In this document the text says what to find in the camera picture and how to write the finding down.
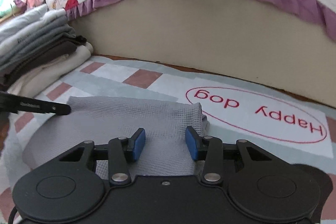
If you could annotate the beige bed base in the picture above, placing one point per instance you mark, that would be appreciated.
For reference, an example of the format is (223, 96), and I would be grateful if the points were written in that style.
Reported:
(210, 29)

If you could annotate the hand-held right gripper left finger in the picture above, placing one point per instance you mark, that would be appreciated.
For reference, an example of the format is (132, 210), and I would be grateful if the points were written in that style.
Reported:
(139, 144)

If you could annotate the folded pale blue shirt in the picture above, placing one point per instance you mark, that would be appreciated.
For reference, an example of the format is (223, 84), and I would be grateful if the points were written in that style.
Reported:
(23, 19)

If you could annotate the grey waffle-knit shirt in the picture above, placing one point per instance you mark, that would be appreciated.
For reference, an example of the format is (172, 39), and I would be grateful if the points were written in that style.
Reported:
(162, 119)

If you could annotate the folded cream garment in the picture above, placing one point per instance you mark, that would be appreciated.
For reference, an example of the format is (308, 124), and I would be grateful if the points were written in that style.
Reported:
(52, 69)

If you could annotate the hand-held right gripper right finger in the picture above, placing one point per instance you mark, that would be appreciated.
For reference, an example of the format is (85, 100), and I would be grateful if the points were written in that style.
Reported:
(191, 144)

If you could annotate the folded brown sweater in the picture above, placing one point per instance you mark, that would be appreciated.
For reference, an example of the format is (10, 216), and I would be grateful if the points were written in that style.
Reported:
(52, 52)

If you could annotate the folded grey garment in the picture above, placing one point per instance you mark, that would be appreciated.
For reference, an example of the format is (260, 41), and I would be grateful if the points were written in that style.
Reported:
(39, 37)

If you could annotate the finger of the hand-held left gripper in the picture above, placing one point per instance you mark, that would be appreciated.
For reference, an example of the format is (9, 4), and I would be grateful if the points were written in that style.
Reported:
(52, 108)

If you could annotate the checked pink and grey rug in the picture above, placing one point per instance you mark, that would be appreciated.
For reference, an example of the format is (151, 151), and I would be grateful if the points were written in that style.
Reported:
(157, 87)

